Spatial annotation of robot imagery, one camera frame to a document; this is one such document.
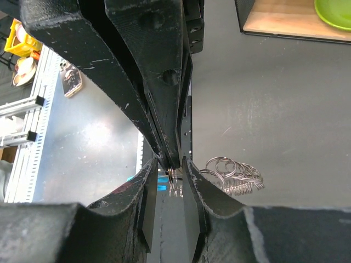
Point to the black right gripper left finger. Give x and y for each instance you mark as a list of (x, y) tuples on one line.
[(115, 228)]

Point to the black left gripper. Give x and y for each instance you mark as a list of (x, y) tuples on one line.
[(154, 33)]

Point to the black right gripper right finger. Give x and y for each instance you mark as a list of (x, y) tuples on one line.
[(221, 229)]

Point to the yellow plastic bin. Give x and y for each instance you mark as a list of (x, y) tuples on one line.
[(19, 42)]

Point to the phone with patterned case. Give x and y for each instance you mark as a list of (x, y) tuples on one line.
[(71, 78)]

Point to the wooden shelf board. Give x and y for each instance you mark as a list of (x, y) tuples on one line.
[(288, 19)]

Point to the grey slotted cable duct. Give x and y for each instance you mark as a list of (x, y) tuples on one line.
[(23, 178)]

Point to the black wire shelf rack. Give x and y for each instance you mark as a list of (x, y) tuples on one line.
[(325, 21)]

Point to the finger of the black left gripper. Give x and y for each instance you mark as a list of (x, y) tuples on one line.
[(81, 33)]

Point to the green plate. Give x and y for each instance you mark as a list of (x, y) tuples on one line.
[(335, 13)]

